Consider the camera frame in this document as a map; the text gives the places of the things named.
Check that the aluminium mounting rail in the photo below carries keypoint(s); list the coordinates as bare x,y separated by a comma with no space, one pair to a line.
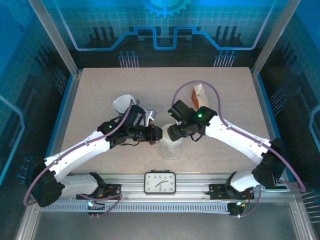
192,182

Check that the aluminium frame post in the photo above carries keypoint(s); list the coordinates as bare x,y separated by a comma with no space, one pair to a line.
59,42
271,42

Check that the grey calculator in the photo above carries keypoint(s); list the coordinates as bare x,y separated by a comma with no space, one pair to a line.
285,190

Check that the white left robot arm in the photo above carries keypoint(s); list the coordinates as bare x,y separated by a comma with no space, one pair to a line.
82,152

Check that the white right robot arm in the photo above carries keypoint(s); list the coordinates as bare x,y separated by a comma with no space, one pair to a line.
232,137

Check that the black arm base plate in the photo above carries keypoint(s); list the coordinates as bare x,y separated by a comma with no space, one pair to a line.
113,188
216,191

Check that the white orange coffee filter pack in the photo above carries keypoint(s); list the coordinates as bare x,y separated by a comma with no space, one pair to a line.
202,96

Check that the white paper coffee filter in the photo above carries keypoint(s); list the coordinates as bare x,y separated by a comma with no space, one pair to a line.
165,136
122,103

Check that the white analog clock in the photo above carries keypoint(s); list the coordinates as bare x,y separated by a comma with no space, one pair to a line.
160,182

